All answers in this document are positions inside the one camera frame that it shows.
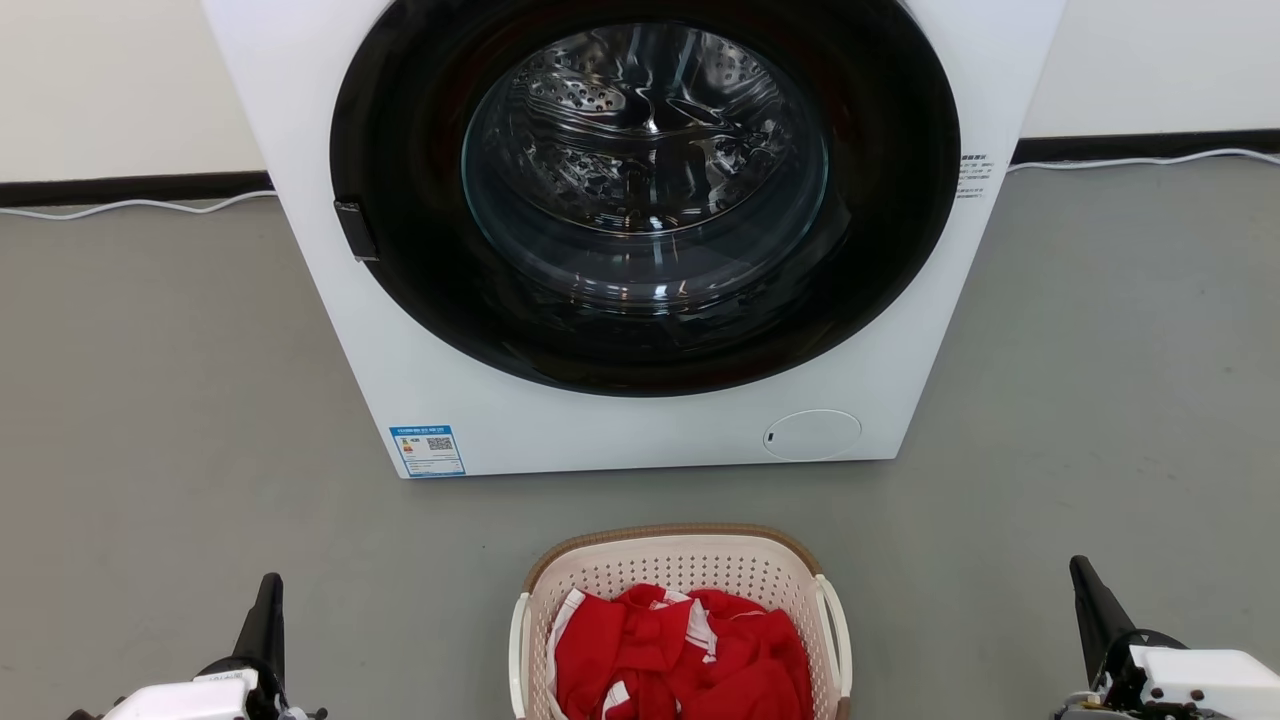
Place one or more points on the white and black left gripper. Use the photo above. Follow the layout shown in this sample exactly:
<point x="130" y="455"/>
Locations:
<point x="190" y="700"/>

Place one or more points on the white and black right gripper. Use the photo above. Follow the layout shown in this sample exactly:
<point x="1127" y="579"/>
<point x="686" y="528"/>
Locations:
<point x="1200" y="685"/>

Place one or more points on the cream laundry basket brown rim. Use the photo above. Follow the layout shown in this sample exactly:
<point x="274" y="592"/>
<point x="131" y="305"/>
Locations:
<point x="680" y="560"/>

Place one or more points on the blue energy label sticker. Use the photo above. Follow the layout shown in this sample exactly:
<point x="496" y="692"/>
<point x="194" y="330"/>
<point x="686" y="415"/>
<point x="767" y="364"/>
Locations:
<point x="428" y="451"/>

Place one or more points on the round white filter cover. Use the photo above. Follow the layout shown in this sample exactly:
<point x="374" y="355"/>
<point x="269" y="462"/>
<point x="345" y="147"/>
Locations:
<point x="812" y="435"/>

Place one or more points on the black round glass washer door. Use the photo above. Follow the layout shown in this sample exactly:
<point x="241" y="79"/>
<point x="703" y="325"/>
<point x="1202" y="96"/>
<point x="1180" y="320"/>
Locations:
<point x="400" y="250"/>

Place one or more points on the red and white garment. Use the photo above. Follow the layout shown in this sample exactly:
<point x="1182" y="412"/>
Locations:
<point x="700" y="660"/>

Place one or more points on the white washing machine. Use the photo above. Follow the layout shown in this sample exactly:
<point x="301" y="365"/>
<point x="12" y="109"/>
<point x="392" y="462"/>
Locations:
<point x="640" y="430"/>

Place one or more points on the small text sticker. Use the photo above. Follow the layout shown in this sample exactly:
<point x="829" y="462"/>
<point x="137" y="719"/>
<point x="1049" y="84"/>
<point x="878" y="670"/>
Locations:
<point x="973" y="176"/>

